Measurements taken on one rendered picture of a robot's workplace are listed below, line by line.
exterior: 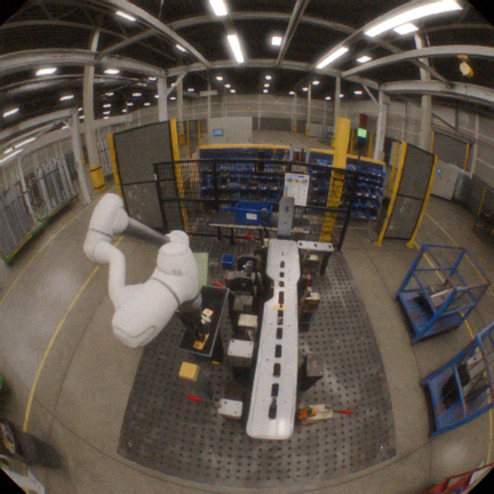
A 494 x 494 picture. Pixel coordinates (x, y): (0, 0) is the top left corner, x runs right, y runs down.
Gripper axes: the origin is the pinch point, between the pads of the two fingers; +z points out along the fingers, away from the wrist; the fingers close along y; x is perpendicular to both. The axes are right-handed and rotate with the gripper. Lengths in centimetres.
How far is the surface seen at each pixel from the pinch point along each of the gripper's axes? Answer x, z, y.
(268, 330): 22.3, 20.0, 23.6
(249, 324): 18.4, 12.1, 15.1
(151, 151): 211, -33, -189
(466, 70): 124, -184, 186
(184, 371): -15.7, 4.1, -0.8
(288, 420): -22, 20, 42
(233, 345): 4.2, 9.1, 12.0
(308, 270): 79, 26, 41
